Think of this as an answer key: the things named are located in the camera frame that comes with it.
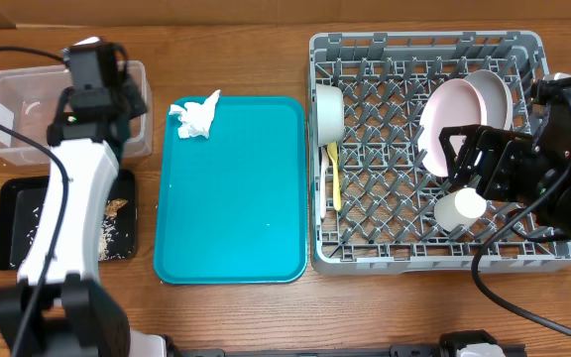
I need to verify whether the white ceramic mug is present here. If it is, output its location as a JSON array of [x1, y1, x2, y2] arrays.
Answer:
[[434, 187, 487, 231]]

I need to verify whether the large white round plate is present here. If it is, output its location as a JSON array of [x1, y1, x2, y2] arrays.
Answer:
[[417, 78, 487, 178]]

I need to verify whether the grey round plate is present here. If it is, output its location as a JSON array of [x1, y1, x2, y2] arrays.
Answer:
[[465, 69, 514, 130]]

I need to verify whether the white paper napkin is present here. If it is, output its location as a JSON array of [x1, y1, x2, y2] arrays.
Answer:
[[169, 89, 221, 139]]

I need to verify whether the brown food scrap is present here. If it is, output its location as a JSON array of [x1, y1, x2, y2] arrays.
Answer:
[[104, 198, 128, 218]]

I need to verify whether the yellow plastic spoon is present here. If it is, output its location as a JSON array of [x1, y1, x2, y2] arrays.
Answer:
[[326, 142, 342, 212]]

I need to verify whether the pale pink plastic fork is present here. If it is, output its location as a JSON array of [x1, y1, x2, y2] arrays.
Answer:
[[319, 147, 329, 219]]

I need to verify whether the grey bowl of rice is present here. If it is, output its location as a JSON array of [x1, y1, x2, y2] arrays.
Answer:
[[315, 84, 344, 146]]

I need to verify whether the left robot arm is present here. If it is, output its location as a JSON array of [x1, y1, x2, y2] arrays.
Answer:
[[0, 74, 168, 356]]

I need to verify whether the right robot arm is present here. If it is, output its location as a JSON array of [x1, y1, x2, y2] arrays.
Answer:
[[438, 73, 571, 238]]

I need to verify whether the grey plastic dishwasher rack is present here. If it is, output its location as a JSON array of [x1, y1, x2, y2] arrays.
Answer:
[[308, 31, 548, 275]]

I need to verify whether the clear plastic waste bin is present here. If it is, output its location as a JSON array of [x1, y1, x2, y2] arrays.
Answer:
[[0, 60, 154, 166]]

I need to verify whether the black waste bin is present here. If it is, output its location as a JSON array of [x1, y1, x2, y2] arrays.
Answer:
[[0, 170, 138, 271]]

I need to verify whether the pile of white rice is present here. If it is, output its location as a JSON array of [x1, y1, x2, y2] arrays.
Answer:
[[25, 205, 121, 263]]

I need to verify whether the teal plastic serving tray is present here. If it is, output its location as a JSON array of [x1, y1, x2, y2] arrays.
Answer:
[[153, 96, 308, 285]]

